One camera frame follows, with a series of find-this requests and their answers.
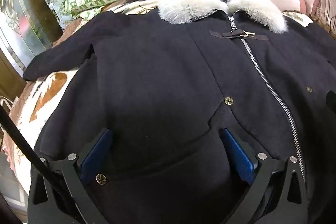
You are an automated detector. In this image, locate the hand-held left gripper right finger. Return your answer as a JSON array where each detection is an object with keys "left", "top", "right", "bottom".
[{"left": 223, "top": 128, "right": 308, "bottom": 224}]

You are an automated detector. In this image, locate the wooden glass-door cabinet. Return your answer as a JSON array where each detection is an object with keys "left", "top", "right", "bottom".
[{"left": 0, "top": 0, "right": 64, "bottom": 100}]

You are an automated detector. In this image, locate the leaf print bedsheet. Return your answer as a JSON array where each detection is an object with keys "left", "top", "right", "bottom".
[{"left": 2, "top": 0, "right": 336, "bottom": 199}]

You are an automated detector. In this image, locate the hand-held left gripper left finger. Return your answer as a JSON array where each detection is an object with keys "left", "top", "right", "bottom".
[{"left": 28, "top": 128, "right": 114, "bottom": 224}]

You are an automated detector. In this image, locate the black cable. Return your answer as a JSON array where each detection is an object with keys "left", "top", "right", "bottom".
[{"left": 0, "top": 106, "right": 54, "bottom": 182}]

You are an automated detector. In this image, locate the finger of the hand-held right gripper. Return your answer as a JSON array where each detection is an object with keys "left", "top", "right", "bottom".
[{"left": 325, "top": 90, "right": 336, "bottom": 109}]

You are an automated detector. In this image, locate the black coat with fur collar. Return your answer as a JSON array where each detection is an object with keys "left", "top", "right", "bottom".
[{"left": 23, "top": 0, "right": 336, "bottom": 224}]

